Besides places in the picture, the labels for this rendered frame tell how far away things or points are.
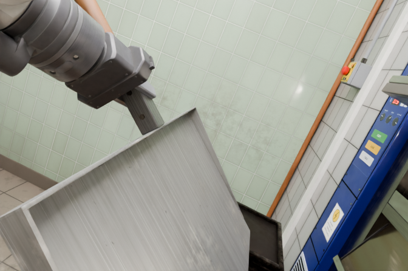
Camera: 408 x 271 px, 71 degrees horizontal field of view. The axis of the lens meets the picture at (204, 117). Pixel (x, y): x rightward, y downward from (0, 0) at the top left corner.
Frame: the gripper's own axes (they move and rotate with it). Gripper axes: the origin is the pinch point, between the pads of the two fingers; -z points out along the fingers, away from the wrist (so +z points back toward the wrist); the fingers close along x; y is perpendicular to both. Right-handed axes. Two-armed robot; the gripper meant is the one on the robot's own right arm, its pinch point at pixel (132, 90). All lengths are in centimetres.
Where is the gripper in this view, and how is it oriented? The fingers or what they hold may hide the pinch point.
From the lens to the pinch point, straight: 46.6
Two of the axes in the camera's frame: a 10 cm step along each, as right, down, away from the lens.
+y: -2.7, -8.2, 5.1
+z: -4.1, -3.8, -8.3
